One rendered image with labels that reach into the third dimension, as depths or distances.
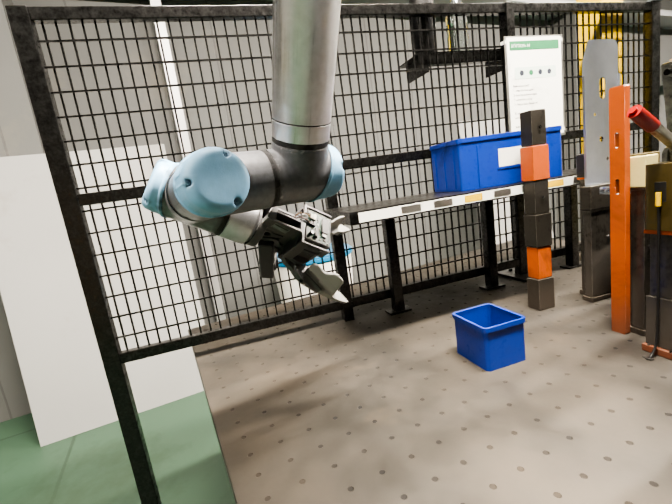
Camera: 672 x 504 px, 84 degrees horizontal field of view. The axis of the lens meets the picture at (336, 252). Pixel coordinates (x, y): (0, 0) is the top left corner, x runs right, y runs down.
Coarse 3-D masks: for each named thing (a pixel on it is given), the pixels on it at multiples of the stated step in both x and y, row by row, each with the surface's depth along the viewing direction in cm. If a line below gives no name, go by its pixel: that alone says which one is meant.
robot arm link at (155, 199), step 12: (156, 168) 49; (168, 168) 49; (156, 180) 48; (168, 180) 55; (144, 192) 51; (156, 192) 48; (144, 204) 50; (156, 204) 49; (168, 204) 49; (168, 216) 52; (180, 216) 49; (228, 216) 53; (204, 228) 54; (216, 228) 54
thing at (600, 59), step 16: (592, 48) 89; (608, 48) 90; (592, 64) 89; (608, 64) 91; (592, 80) 90; (608, 80) 91; (592, 96) 91; (608, 96) 92; (592, 112) 91; (608, 112) 93; (592, 128) 92; (608, 128) 93; (592, 144) 93; (608, 144) 94; (592, 160) 93; (608, 160) 95; (592, 176) 94; (608, 176) 96
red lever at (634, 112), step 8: (632, 112) 60; (640, 112) 59; (648, 112) 60; (632, 120) 61; (640, 120) 60; (648, 120) 60; (656, 120) 60; (648, 128) 61; (656, 128) 61; (664, 128) 61; (656, 136) 63; (664, 136) 62; (664, 144) 64
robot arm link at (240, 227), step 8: (232, 216) 53; (240, 216) 54; (248, 216) 54; (256, 216) 55; (232, 224) 54; (240, 224) 54; (248, 224) 55; (256, 224) 56; (224, 232) 54; (232, 232) 55; (240, 232) 55; (248, 232) 55; (232, 240) 57; (240, 240) 56; (248, 240) 57
